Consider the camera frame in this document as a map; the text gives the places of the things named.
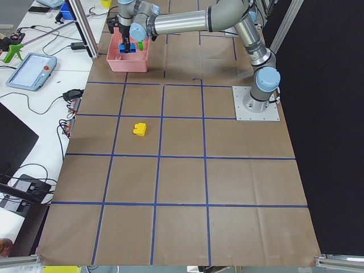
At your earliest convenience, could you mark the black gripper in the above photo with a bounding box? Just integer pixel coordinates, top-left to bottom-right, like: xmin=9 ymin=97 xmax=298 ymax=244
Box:
xmin=106 ymin=15 xmax=137 ymax=54

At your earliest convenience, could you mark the blue toy block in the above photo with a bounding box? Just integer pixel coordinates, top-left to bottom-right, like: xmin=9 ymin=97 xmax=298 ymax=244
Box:
xmin=118 ymin=43 xmax=137 ymax=55

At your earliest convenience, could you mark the green toy block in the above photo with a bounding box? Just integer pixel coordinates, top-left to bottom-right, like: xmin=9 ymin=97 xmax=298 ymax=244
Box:
xmin=138 ymin=42 xmax=144 ymax=51

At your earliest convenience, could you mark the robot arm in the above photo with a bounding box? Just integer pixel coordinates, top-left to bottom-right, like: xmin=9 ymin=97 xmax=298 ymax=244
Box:
xmin=106 ymin=1 xmax=281 ymax=102

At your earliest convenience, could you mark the pink plastic box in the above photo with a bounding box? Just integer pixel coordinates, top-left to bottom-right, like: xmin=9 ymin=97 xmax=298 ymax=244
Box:
xmin=106 ymin=27 xmax=151 ymax=72

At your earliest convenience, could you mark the black power adapter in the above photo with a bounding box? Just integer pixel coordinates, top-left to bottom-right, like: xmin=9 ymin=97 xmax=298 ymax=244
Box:
xmin=70 ymin=42 xmax=86 ymax=51

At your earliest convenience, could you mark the blue storage bin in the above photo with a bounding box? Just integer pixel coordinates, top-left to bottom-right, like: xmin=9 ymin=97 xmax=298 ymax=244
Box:
xmin=59 ymin=2 xmax=73 ymax=20

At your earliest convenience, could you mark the yellow toy block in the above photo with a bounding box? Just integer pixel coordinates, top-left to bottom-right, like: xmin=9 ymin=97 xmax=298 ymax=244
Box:
xmin=133 ymin=122 xmax=147 ymax=137

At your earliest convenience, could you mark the teach pendant tablet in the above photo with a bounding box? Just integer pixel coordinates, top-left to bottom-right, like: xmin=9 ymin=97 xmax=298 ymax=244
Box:
xmin=6 ymin=53 xmax=57 ymax=91

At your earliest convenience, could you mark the black monitor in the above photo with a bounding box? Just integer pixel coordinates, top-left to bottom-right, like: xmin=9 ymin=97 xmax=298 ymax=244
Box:
xmin=1 ymin=104 xmax=39 ymax=183

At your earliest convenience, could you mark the aluminium frame post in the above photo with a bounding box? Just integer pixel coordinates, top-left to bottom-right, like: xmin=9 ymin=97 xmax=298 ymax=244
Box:
xmin=65 ymin=0 xmax=98 ymax=59

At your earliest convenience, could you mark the green handled reach grabber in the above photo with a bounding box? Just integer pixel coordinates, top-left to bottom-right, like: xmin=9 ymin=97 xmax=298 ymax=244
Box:
xmin=3 ymin=20 xmax=77 ymax=63

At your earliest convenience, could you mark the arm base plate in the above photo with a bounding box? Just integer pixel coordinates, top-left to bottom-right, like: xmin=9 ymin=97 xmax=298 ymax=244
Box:
xmin=232 ymin=86 xmax=280 ymax=122

